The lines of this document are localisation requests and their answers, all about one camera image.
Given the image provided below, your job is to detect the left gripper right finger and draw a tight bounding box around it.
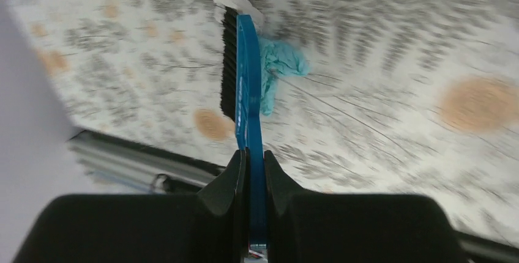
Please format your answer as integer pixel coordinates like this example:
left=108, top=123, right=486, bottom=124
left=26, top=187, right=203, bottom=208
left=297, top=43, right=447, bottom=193
left=264, top=151, right=468, bottom=262

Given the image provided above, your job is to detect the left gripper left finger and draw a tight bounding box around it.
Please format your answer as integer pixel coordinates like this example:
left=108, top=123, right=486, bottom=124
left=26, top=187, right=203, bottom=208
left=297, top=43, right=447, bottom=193
left=14, top=150, right=247, bottom=262

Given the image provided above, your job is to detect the blue hand brush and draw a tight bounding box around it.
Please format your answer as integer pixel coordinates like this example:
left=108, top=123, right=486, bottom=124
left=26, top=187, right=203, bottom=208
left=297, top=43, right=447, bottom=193
left=220, top=7, right=267, bottom=251

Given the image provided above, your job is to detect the floral tablecloth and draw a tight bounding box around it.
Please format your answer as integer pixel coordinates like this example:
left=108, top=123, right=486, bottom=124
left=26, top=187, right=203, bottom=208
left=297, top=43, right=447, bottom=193
left=6, top=0, right=518, bottom=246

